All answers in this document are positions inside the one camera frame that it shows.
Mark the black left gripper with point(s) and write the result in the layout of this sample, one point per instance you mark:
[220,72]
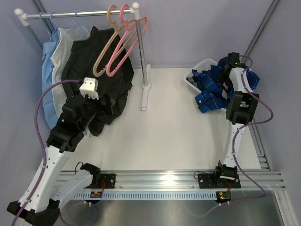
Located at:
[104,109]

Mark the beige plastic hanger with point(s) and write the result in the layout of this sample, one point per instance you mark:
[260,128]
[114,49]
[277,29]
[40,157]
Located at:
[117,31]

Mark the pink plastic hanger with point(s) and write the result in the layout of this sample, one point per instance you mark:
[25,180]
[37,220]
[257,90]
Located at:
[140,24]

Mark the blue plaid shirt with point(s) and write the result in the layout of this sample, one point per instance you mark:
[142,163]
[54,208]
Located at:
[228,85]

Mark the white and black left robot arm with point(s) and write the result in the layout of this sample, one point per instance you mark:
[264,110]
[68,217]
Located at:
[41,204]

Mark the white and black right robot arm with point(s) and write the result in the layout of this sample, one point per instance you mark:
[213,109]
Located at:
[239,113]

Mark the light blue shirt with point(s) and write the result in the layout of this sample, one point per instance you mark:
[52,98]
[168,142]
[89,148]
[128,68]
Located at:
[47,69]

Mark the white shirt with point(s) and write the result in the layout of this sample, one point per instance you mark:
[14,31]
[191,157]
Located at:
[59,59]

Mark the black garment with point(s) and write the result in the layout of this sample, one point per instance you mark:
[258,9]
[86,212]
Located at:
[80,64]

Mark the white plastic basket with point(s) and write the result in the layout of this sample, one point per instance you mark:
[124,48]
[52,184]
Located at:
[202,81]

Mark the white metal clothes rack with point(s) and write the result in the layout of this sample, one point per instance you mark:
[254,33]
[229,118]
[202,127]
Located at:
[146,68]

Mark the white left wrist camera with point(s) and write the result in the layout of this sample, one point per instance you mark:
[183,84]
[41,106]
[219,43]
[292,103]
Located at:
[88,88]

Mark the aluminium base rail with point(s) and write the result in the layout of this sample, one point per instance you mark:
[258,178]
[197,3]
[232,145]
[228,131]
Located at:
[184,179]

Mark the light blue cable duct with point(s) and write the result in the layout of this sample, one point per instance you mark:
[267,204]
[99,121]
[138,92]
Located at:
[146,195]

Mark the blue wire hanger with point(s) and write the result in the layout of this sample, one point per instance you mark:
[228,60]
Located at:
[52,21]
[78,22]
[42,20]

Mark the aluminium frame post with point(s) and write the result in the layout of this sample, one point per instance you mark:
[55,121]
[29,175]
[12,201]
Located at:
[261,28]

